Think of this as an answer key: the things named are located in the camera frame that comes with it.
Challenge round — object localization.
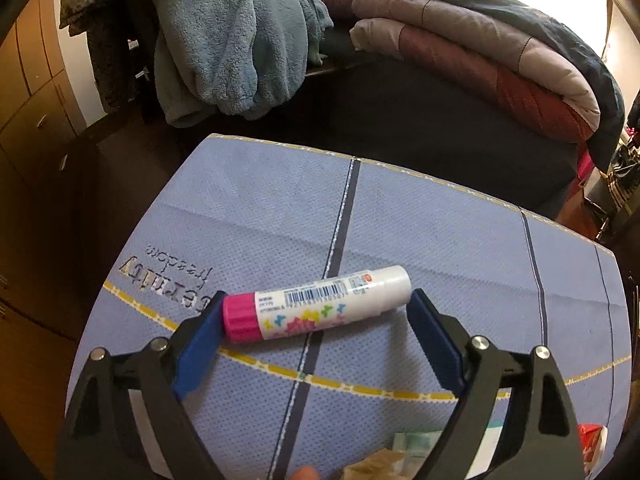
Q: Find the wooden wardrobe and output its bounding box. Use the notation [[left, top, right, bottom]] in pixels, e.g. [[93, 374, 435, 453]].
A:
[[0, 0, 101, 341]]

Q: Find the folded pink maroon quilt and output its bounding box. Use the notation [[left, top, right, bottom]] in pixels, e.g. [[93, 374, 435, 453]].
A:
[[287, 0, 601, 143]]

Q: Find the grey fleece blanket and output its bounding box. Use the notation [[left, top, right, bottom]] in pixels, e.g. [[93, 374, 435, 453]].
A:
[[60, 0, 132, 113]]

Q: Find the brown crumpled wrapper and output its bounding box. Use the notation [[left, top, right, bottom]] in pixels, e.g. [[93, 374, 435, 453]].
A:
[[342, 450, 401, 480]]

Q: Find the pink white glue stick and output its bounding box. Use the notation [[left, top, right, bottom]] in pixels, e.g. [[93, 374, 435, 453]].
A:
[[221, 265, 412, 345]]

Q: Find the red white carton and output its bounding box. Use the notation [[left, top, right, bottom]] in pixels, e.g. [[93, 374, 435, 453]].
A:
[[576, 423, 609, 477]]

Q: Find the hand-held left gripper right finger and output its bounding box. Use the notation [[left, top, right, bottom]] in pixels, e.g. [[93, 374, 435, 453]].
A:
[[406, 287, 587, 480]]

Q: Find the blue striped tablecloth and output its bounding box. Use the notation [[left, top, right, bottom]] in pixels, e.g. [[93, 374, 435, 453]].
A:
[[65, 132, 633, 480]]

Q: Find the white green tissue packet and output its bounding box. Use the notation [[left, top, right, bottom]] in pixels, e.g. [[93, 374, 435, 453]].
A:
[[392, 431, 447, 462]]

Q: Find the dark bed base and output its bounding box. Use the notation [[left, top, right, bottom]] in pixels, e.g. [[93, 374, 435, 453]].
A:
[[300, 55, 591, 221]]

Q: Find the light blue fleece blanket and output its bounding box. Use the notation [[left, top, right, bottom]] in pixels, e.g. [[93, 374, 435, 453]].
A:
[[152, 0, 335, 128]]

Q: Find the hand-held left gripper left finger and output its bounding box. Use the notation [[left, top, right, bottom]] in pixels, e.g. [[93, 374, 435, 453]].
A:
[[54, 290, 227, 480]]

